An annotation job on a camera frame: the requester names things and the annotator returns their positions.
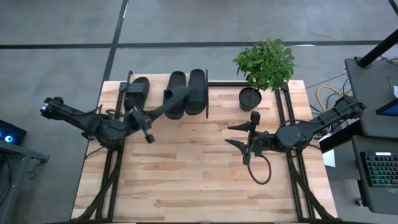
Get yellow cable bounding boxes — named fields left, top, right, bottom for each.
left=316, top=85, right=346, bottom=125

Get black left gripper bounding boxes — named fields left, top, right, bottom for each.
left=129, top=98, right=172, bottom=144

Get green potted plant black pot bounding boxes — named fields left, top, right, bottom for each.
left=232, top=37, right=296, bottom=112

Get thin black base cable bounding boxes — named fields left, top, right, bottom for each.
left=83, top=145, right=105, bottom=158

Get grey metal cart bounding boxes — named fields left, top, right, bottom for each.
left=0, top=139, right=50, bottom=224

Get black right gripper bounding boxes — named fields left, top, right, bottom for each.
left=224, top=111, right=277, bottom=165

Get right gripper dark cable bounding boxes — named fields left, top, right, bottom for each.
left=247, top=154, right=272, bottom=185

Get dark rubber slide sandal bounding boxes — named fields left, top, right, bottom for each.
left=163, top=70, right=188, bottom=120
left=123, top=77, right=151, bottom=114
left=185, top=68, right=208, bottom=116

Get white paper sheet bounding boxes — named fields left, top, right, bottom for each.
left=322, top=149, right=336, bottom=168

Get backlit computer keyboard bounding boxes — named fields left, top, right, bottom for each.
left=360, top=151, right=398, bottom=187

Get grey keyboard desk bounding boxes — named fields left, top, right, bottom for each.
left=351, top=135, right=398, bottom=215

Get black desk beam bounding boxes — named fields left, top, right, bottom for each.
left=320, top=124, right=363, bottom=153

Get grey desk top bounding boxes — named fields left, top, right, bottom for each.
left=345, top=57, right=398, bottom=139

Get black aluminium rig frame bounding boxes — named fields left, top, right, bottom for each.
left=70, top=81, right=340, bottom=223

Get wooden shelf with black frame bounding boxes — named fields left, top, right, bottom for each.
left=123, top=68, right=210, bottom=119

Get black device with blue light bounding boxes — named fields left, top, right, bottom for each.
left=0, top=119, right=27, bottom=146

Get black slanted pole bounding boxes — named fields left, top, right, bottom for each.
left=357, top=29, right=398, bottom=68

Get laptop with blue screen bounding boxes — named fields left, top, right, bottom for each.
left=375, top=98, right=398, bottom=118

